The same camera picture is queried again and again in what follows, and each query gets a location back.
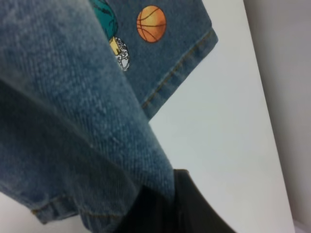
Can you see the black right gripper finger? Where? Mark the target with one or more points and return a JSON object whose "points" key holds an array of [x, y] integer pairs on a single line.
{"points": [[188, 213]]}

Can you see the children's blue denim shorts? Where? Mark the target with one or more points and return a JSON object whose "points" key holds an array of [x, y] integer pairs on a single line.
{"points": [[79, 82]]}

